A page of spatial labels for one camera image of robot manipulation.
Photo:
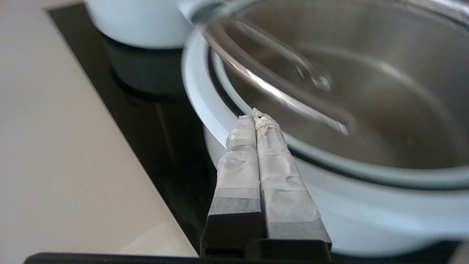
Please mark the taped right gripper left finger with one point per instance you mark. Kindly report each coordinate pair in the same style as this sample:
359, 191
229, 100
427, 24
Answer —
238, 176

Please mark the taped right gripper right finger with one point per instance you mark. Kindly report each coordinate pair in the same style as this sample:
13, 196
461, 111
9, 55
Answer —
282, 183

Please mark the wide black glass cooktop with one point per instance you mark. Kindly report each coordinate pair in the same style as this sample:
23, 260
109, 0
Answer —
146, 128

